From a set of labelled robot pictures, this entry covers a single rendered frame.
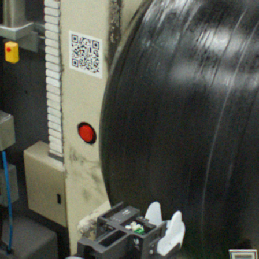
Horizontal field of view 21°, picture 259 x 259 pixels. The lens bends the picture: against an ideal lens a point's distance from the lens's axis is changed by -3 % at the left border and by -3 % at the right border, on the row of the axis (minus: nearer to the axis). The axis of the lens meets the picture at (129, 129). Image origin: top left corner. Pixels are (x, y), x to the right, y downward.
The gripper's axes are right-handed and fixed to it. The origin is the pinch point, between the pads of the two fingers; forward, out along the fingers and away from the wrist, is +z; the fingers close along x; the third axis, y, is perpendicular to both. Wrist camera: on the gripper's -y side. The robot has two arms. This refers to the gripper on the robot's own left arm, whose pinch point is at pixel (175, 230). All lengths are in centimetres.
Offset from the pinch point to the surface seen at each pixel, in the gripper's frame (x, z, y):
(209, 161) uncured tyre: -3.5, 0.3, 12.2
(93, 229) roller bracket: 23.5, 12.5, -16.6
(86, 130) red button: 32.1, 20.1, -2.4
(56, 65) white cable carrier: 40.3, 20.6, 8.0
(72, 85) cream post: 35.6, 19.8, 5.5
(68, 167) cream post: 37.3, 21.8, -12.7
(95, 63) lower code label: 30.1, 19.0, 11.3
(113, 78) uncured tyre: 15.0, 3.4, 17.3
